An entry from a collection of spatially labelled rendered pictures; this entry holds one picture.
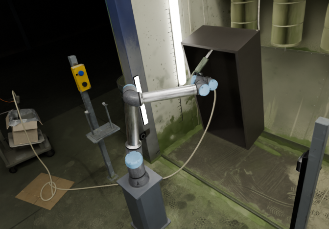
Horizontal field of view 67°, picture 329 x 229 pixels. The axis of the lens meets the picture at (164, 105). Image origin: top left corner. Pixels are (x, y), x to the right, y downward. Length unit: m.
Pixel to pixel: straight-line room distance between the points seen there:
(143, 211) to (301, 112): 2.22
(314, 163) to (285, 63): 2.42
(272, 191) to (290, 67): 1.58
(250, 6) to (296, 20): 0.58
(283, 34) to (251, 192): 1.80
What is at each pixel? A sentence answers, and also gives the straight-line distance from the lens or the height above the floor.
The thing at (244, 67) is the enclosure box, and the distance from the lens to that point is 2.20.
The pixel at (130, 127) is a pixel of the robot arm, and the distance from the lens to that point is 2.15.
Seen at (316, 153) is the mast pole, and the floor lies 1.48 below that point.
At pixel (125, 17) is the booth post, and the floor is 1.88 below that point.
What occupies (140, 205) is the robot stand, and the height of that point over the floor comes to 0.51.
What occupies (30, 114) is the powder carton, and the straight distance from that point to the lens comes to 4.21.
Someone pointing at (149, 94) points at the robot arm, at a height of 1.46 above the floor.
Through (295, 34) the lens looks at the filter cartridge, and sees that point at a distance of 3.25.
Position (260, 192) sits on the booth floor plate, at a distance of 3.00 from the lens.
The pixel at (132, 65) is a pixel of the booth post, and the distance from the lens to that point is 2.71.
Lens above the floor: 2.31
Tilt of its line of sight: 30 degrees down
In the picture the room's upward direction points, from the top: 9 degrees counter-clockwise
